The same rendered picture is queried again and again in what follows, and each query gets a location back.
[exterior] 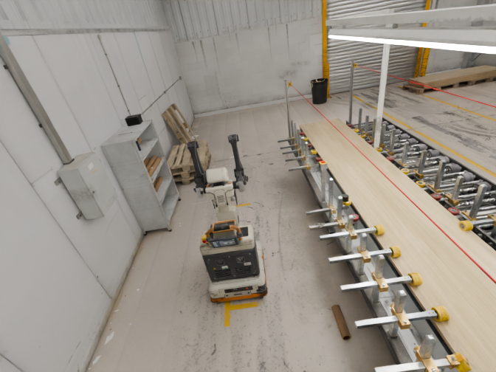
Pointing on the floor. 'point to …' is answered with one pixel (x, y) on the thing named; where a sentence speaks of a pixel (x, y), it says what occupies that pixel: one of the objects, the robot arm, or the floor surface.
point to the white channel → (474, 13)
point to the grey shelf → (116, 153)
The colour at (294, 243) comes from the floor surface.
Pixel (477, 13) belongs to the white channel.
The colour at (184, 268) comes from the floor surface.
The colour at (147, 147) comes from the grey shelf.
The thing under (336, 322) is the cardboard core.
